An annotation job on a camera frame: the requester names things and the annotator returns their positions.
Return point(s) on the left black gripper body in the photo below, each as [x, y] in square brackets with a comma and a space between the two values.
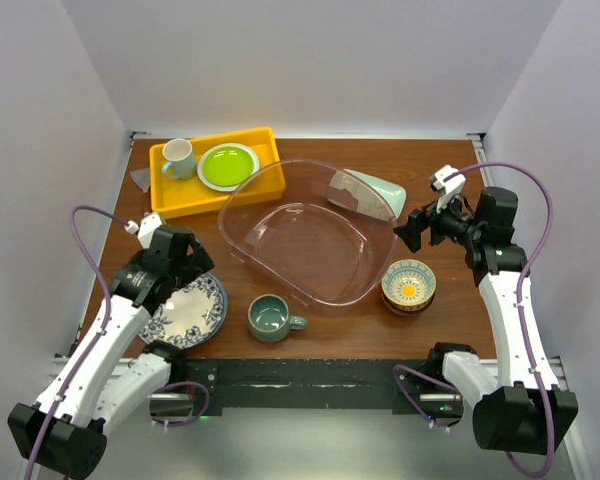
[196, 263]

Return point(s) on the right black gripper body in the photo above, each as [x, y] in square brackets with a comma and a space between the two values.
[449, 226]

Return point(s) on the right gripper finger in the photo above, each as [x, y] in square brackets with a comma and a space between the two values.
[417, 222]
[413, 242]

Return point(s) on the blue floral plate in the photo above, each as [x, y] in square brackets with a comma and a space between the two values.
[191, 316]

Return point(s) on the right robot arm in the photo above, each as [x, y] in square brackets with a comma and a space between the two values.
[521, 409]

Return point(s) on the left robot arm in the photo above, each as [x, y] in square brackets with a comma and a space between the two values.
[66, 428]

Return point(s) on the clear plastic bin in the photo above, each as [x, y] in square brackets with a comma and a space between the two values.
[320, 231]

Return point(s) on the yellow blue patterned bowl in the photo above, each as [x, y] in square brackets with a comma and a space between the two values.
[409, 283]

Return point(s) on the light blue rectangular dish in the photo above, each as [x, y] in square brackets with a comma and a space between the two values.
[380, 192]

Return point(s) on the yellow plastic tray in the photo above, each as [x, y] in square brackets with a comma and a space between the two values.
[177, 198]

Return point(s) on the grey rimmed plate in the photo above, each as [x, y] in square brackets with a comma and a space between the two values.
[230, 188]

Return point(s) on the light blue white mug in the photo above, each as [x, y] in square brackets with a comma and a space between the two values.
[180, 161]

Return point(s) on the lime green plate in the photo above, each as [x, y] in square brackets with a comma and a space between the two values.
[227, 165]

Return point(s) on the teal ceramic mug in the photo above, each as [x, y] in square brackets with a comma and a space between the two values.
[270, 320]

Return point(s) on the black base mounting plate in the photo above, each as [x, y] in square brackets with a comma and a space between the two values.
[316, 384]

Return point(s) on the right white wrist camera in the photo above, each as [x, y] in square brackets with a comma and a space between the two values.
[447, 182]

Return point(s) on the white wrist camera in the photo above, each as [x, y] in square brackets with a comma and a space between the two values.
[144, 230]
[447, 182]

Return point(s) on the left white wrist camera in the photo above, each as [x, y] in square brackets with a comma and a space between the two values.
[144, 230]

